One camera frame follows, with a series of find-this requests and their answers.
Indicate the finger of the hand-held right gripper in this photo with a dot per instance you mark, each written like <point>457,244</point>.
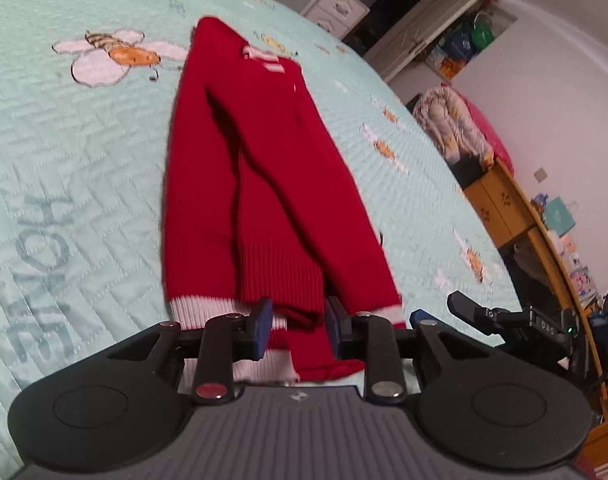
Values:
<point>471,310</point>
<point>423,314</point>

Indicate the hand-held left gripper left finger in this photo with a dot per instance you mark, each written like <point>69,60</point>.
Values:
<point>261,327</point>

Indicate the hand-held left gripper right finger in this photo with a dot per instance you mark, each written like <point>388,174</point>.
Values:
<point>336,330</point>

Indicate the red white-striped knit sweater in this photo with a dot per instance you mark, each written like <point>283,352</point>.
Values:
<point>233,160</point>

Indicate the wooden bedside cabinet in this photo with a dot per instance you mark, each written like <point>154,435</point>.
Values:
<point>504,205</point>

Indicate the teal paper bag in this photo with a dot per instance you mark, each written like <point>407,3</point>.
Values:
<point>559,217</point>

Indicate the black chair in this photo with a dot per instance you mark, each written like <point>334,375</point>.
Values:
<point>468,172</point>

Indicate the pink pillow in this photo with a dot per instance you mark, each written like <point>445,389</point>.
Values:
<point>494,140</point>

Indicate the folded floral quilt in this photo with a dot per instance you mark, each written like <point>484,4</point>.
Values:
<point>449,120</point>

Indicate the mint quilted bee-print bedspread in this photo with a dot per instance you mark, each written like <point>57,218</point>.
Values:
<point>83,160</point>

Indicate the pile of coloured bags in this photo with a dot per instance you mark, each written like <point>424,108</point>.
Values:
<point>464,42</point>

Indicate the white door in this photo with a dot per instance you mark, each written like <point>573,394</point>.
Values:
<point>424,30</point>

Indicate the white drawer cabinet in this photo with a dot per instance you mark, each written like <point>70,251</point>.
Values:
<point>336,10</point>

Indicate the wall socket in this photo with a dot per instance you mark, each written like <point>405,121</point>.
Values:
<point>541,174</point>

